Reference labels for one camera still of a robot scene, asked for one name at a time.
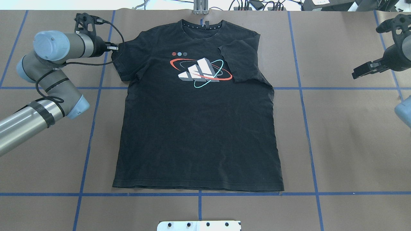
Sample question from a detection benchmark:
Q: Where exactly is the grey aluminium mount bracket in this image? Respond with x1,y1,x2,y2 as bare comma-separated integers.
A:
193,0,209,15

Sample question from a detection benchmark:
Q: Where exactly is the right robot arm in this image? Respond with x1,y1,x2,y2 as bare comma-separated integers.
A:
351,44,411,127

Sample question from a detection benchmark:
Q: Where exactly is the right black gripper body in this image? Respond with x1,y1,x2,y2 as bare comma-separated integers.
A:
384,44,411,72

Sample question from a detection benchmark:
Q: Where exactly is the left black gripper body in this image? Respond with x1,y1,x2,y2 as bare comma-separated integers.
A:
92,36,110,57

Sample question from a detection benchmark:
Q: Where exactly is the black graphic t-shirt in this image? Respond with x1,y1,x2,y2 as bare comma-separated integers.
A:
111,20,284,192

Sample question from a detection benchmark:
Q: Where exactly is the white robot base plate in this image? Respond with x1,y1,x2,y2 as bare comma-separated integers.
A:
156,220,242,231

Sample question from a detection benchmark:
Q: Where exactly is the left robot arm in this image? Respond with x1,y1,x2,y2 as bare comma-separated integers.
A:
0,30,119,156

